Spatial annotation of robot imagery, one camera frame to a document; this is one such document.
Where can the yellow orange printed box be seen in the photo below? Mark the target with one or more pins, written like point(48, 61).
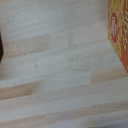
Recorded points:
point(117, 30)

